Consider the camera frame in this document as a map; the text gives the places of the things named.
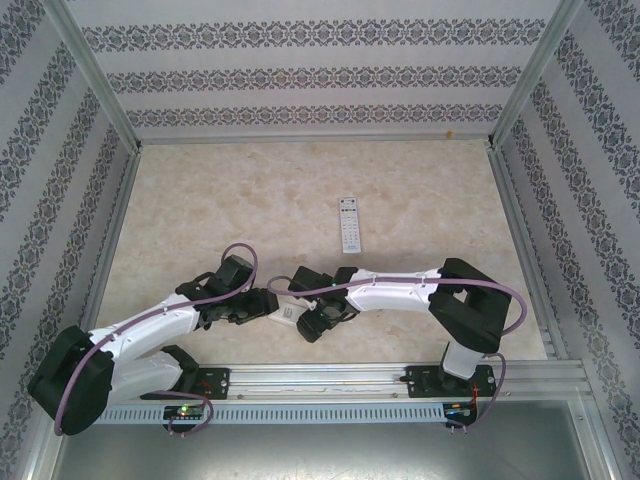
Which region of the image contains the white remote control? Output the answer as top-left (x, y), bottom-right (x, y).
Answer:
top-left (337, 196), bottom-right (364, 255)

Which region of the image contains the left controller board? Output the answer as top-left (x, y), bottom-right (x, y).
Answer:
top-left (163, 404), bottom-right (207, 421)

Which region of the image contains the grey metal sheet panel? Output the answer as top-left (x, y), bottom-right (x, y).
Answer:
top-left (29, 399), bottom-right (616, 480)

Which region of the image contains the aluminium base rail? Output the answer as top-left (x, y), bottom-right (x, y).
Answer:
top-left (107, 363), bottom-right (586, 401)

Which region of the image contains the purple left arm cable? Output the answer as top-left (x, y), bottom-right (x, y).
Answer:
top-left (52, 242), bottom-right (260, 439)

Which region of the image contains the slotted grey cable duct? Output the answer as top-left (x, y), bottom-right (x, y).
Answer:
top-left (97, 402), bottom-right (447, 425)

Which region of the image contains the left aluminium side rail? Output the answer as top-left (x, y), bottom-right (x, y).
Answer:
top-left (79, 144), bottom-right (144, 329)

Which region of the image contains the aluminium side rail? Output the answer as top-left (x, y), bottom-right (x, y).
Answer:
top-left (487, 142), bottom-right (569, 359)
top-left (79, 144), bottom-right (144, 329)

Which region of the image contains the aluminium rail along patterned wall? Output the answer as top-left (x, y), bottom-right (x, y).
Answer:
top-left (134, 130), bottom-right (496, 147)

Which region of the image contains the right aluminium side rail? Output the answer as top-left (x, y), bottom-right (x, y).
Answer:
top-left (487, 142), bottom-right (569, 359)

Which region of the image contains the left aluminium frame post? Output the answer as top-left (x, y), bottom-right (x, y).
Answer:
top-left (42, 0), bottom-right (144, 151)

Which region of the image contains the aluminium frame post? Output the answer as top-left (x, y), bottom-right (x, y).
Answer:
top-left (487, 0), bottom-right (586, 151)
top-left (42, 0), bottom-right (144, 151)

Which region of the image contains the right aluminium frame post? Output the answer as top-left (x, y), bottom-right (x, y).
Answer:
top-left (487, 0), bottom-right (586, 151)

